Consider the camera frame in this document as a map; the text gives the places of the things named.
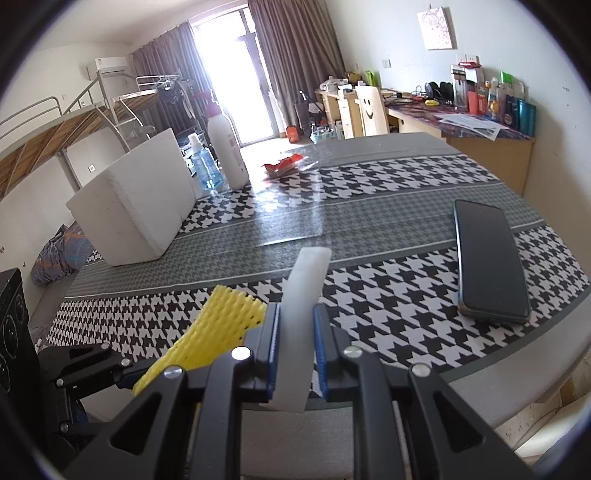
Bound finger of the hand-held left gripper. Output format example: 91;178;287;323
54;364;139;402
39;344;125;372

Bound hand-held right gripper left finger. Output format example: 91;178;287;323
81;302;282;480

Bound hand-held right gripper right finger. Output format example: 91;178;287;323
313;302;532;480

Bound white foam strip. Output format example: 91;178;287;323
270;247;332;412

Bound yellow foam net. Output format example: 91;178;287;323
131;285;267;398

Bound white foam box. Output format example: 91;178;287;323
65;128;198;267

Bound blue plaid quilt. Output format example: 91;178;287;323
31;224;95;284

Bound red snack packet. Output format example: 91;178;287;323
262;154;303;178

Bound black smartphone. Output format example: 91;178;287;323
452;198;532;324

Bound clear spray bottle blue liquid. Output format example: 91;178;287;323
187;132;225;190

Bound grey metal bunk bed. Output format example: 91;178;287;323
111;74;195;139
0;76;139;199

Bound white pump bottle red cap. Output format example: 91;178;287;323
206;90;250;190

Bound wooden chair with smiley face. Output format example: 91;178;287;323
337;85;389;138

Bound wooden desk with patterned cover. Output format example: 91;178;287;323
385;99;536;197

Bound glass balcony door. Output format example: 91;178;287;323
189;9;282;144

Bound printed paper sheets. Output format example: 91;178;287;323
436;113;506;141

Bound hanging dark clothes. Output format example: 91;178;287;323
157;78;195;116

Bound white air conditioner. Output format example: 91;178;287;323
87;56;129;79

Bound black headphones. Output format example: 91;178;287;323
424;80;455;100

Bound brown curtain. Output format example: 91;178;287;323
248;0;347;134
131;21;204;93

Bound tall clear bottle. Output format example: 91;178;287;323
450;65;472;112

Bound row of toiletry bottles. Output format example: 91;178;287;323
480;69;537;138

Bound pink wall poster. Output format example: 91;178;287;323
417;7;455;51

